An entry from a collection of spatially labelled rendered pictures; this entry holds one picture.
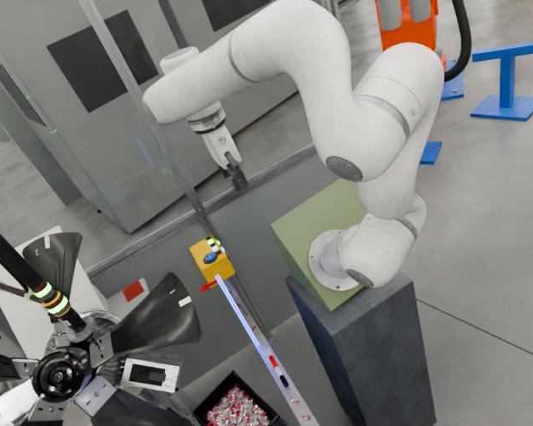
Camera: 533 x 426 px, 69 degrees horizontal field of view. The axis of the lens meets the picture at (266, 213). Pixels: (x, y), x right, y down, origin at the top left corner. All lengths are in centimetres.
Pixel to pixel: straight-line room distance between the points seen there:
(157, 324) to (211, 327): 113
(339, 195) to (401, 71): 78
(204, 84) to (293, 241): 64
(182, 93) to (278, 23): 27
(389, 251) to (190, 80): 51
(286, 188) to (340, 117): 145
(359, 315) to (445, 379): 101
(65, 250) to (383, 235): 78
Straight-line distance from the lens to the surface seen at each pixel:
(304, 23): 53
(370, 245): 83
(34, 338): 145
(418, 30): 435
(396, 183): 66
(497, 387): 215
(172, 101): 76
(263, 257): 206
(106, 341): 117
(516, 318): 236
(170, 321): 108
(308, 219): 125
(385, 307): 125
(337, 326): 120
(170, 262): 189
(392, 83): 55
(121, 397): 119
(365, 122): 50
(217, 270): 136
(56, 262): 115
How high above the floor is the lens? 189
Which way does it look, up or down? 34 degrees down
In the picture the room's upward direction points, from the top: 23 degrees counter-clockwise
